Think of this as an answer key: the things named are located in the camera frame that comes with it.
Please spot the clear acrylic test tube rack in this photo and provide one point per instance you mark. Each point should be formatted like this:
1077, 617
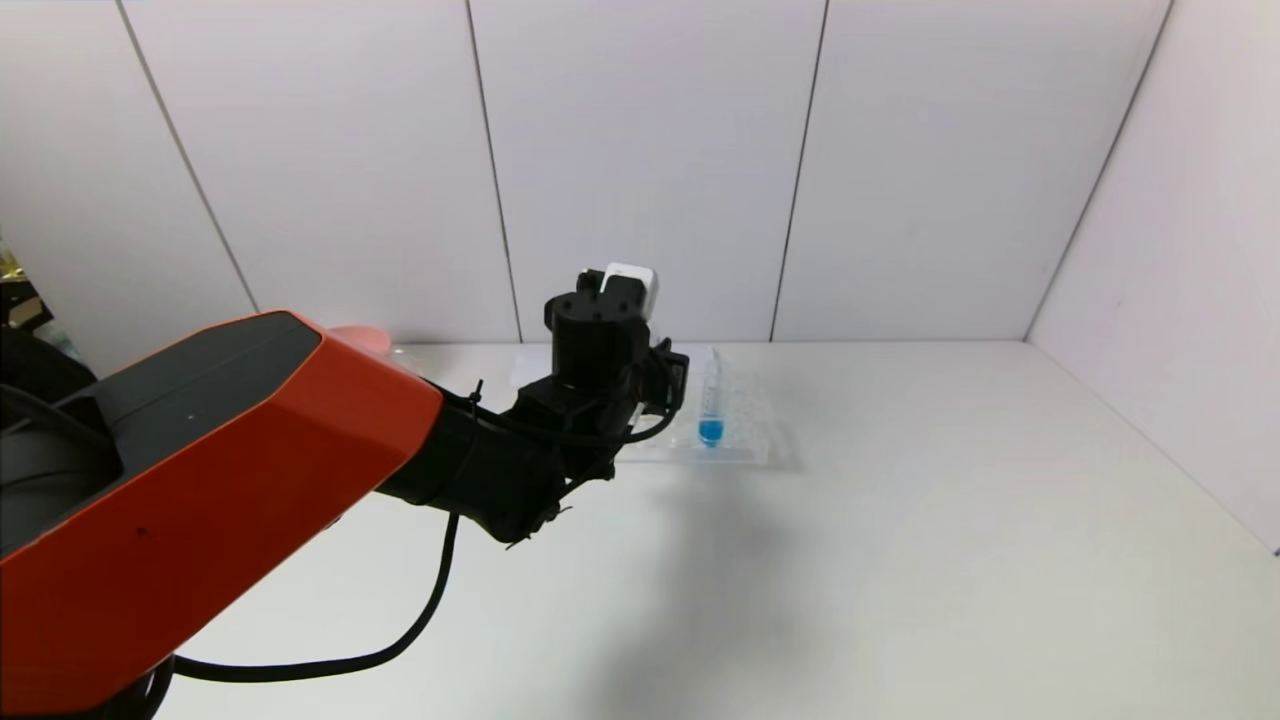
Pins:
745, 430

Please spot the yellow background object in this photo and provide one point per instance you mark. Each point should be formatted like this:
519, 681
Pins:
8, 262

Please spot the clear glass beaker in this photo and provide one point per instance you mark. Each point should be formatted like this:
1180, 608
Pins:
410, 360

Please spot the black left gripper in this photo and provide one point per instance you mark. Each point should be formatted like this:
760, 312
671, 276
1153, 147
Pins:
662, 380

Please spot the dark background furniture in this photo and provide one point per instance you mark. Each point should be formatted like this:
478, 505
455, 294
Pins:
35, 350

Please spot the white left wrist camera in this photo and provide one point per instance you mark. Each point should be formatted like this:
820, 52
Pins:
635, 280

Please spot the black and orange left arm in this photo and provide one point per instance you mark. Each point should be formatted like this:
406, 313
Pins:
220, 500

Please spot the test tube with blue pigment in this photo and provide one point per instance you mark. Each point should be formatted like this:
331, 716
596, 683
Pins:
712, 428

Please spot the white paper sheet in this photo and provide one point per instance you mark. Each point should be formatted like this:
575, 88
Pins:
690, 358

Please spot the pink plastic bowl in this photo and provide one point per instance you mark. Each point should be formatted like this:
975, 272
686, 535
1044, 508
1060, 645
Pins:
362, 336

